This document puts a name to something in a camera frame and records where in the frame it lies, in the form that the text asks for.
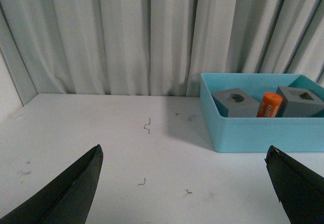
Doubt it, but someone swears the orange cylinder with white text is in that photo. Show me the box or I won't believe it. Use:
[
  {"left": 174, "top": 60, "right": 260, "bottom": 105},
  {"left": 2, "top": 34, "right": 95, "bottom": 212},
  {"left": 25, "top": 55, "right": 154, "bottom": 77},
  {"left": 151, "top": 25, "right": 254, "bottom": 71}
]
[{"left": 257, "top": 92, "right": 283, "bottom": 118}]

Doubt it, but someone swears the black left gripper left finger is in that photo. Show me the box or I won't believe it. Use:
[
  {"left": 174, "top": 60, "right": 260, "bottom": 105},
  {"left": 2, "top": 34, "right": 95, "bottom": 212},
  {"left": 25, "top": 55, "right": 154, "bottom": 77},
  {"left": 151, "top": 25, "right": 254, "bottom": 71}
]
[{"left": 1, "top": 145, "right": 103, "bottom": 223}]

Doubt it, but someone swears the gray block with round hole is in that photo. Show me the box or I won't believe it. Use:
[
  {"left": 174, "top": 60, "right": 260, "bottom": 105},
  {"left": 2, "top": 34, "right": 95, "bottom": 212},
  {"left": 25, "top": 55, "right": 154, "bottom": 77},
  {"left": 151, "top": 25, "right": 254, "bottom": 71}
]
[{"left": 211, "top": 88, "right": 260, "bottom": 118}]

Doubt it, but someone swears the gray block with square hole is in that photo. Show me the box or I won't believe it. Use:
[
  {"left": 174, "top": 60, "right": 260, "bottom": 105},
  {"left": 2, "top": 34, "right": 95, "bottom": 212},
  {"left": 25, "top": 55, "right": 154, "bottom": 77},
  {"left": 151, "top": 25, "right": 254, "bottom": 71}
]
[{"left": 276, "top": 86, "right": 323, "bottom": 118}]

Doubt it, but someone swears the pale gray-green curtain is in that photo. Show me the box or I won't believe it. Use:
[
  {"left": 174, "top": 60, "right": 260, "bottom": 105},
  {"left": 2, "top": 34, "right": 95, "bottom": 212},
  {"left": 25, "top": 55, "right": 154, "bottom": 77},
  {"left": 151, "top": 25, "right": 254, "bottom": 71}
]
[{"left": 1, "top": 0, "right": 323, "bottom": 104}]

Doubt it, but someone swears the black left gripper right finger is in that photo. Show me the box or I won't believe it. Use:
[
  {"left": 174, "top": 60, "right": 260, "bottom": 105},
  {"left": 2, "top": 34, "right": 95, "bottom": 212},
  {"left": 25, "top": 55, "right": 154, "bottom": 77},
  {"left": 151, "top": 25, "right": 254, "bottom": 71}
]
[{"left": 265, "top": 146, "right": 323, "bottom": 223}]

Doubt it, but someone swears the light blue plastic box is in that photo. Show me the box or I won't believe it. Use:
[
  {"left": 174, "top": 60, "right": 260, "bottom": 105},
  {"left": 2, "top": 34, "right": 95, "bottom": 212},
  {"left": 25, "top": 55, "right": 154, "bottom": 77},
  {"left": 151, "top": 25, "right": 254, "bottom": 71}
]
[{"left": 200, "top": 73, "right": 323, "bottom": 153}]

